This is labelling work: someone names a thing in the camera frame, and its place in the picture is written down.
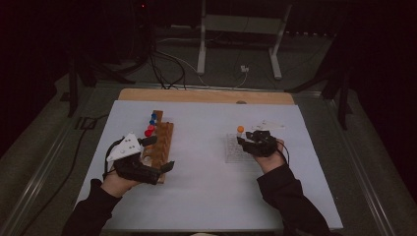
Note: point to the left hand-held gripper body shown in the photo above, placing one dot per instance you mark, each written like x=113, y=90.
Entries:
x=126, y=147

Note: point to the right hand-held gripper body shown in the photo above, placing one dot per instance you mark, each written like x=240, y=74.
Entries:
x=264, y=144

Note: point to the red-capped test tube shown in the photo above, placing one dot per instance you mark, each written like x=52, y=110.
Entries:
x=148, y=132
x=151, y=127

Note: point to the orange-capped test tube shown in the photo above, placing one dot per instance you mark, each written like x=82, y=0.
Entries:
x=240, y=129

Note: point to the clear plastic test tube rack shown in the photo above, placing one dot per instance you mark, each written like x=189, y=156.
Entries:
x=234, y=154

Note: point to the wooden test tube rack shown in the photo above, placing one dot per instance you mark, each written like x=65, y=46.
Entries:
x=164, y=137

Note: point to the person's right hand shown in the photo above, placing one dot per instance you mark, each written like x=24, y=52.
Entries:
x=270, y=162

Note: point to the person's left hand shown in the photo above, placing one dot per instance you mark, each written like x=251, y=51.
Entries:
x=116, y=185

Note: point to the white table mat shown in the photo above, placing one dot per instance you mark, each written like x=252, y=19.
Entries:
x=203, y=196

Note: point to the white plug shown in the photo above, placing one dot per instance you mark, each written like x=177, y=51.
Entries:
x=244, y=69

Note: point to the black metal stand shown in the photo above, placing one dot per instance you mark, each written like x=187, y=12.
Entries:
x=72, y=98
x=343, y=105

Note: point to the white metal stand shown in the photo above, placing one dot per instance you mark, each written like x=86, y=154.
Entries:
x=200, y=49

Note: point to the black floor bracket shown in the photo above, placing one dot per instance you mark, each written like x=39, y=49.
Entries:
x=86, y=123

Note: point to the metal floor rail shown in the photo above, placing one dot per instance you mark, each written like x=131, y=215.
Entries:
x=39, y=177
x=367, y=183

